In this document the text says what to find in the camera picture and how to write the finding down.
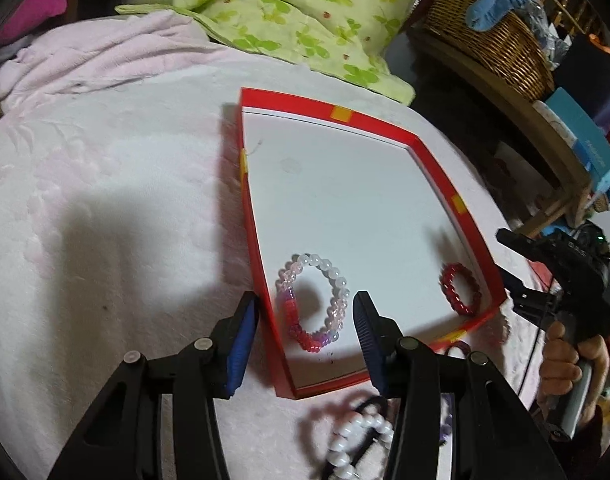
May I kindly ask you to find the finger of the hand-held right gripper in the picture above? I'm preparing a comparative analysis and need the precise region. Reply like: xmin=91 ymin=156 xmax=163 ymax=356
xmin=496 ymin=228 xmax=560 ymax=276
xmin=500 ymin=270 xmax=558 ymax=331

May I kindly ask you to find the black hair tie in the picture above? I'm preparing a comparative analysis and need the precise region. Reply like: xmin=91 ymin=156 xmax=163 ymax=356
xmin=347 ymin=395 xmax=391 ymax=461

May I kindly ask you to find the wooden shelf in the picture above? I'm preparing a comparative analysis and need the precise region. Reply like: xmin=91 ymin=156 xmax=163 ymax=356
xmin=407 ymin=25 xmax=606 ymax=238

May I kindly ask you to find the white box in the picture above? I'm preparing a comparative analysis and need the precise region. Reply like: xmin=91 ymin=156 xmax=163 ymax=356
xmin=532 ymin=100 xmax=586 ymax=151

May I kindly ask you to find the white pearl bracelet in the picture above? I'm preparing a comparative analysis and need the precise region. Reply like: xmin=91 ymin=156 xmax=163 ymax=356
xmin=325 ymin=410 xmax=396 ymax=480

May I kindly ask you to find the person's right hand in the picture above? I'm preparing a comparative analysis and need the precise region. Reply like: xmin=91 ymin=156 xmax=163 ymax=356
xmin=537 ymin=321 xmax=610 ymax=406

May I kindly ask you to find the wicker basket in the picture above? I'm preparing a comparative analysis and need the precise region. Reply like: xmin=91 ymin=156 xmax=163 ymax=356
xmin=425 ymin=0 xmax=556 ymax=102

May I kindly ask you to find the red cardboard tray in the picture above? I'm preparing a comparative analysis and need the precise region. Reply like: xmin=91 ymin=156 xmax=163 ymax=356
xmin=237 ymin=87 xmax=508 ymax=402

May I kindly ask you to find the blue cloth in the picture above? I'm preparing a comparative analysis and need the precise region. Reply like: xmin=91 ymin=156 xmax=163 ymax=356
xmin=466 ymin=0 xmax=530 ymax=31

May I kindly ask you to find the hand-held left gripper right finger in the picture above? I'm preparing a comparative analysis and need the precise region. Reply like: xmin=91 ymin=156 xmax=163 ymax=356
xmin=352 ymin=290 xmax=568 ymax=480

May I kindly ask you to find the blue box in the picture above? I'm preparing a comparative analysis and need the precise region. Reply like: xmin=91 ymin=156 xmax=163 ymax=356
xmin=545 ymin=87 xmax=610 ymax=193

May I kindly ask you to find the red bead bracelet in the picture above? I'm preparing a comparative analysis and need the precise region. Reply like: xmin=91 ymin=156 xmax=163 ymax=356
xmin=439 ymin=262 xmax=483 ymax=317

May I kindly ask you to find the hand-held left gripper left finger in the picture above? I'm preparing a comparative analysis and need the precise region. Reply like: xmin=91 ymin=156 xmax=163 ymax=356
xmin=50 ymin=291 xmax=261 ymax=480

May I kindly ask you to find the green clover print quilt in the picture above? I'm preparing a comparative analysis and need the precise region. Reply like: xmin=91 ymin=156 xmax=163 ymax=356
xmin=116 ymin=0 xmax=431 ymax=106

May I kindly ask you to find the purple bead bracelet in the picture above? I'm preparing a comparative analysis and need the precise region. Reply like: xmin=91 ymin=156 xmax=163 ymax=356
xmin=437 ymin=395 xmax=456 ymax=448

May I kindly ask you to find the pink and white bead bracelet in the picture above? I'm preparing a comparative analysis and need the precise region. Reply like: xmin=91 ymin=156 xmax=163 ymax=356
xmin=276 ymin=252 xmax=351 ymax=356

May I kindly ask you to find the pale pink blanket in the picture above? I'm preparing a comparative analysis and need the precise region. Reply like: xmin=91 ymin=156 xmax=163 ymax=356
xmin=0 ymin=7 xmax=540 ymax=480

